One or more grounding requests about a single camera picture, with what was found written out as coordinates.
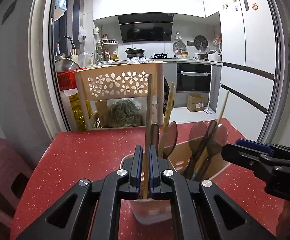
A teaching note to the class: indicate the kitchen sink faucet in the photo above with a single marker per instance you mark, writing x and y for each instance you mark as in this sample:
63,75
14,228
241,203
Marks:
63,48

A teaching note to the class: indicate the dark brown plastic spoon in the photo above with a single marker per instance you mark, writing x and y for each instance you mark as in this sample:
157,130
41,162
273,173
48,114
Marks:
171,140

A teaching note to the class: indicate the white refrigerator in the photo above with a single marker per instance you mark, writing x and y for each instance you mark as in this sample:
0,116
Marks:
249,63

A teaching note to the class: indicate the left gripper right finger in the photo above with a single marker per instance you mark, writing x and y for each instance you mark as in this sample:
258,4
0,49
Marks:
154,171

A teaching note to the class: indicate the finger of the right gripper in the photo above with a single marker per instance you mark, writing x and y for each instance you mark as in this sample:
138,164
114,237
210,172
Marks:
255,143
244,157

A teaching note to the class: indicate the black range hood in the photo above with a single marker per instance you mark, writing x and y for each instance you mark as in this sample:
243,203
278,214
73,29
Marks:
147,26

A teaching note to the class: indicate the black garbage bag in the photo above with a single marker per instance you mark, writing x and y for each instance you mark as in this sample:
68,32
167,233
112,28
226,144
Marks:
165,95

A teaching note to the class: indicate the black built-in oven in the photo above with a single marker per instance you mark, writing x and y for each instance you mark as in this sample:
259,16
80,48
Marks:
193,77

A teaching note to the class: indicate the beige flower-pattern storage rack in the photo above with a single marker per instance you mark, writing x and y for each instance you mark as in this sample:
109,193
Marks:
119,82

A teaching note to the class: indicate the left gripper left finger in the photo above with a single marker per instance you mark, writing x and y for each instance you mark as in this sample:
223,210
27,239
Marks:
133,164

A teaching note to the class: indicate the green vegetables bag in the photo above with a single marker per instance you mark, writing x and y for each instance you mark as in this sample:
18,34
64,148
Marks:
124,113

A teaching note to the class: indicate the beige utensil holder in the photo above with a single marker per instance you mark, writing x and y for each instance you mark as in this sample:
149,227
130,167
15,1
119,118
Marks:
175,190

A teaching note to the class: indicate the cardboard box on floor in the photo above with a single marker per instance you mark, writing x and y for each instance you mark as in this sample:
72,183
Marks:
195,102

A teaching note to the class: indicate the black wok on stove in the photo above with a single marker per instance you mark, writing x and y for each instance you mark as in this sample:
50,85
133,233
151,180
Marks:
134,52

